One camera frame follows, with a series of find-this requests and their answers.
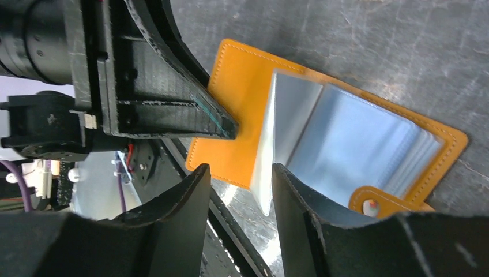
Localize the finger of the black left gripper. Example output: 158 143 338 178
103 1 238 139
137 0 210 88

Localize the orange leather card holder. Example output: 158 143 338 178
186 39 469 218

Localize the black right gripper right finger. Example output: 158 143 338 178
272 163 488 276

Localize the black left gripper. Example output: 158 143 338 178
1 1 115 161

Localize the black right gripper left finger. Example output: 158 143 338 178
1 164 211 276

